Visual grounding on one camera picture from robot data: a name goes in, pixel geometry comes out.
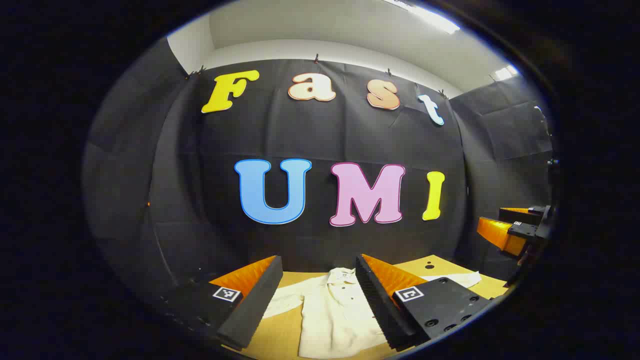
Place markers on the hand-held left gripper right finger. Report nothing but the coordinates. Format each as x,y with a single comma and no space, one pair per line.
380,310

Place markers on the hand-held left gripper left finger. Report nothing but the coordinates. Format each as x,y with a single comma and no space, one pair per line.
257,305

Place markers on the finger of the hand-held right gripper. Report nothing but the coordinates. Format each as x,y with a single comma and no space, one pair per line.
522,232
520,216

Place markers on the cream button shirt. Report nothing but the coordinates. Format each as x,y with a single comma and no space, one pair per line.
335,310

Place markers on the ceiling light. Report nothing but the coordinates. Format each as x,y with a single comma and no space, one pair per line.
505,73
435,19

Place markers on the black backdrop cloth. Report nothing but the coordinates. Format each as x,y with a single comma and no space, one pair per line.
280,130

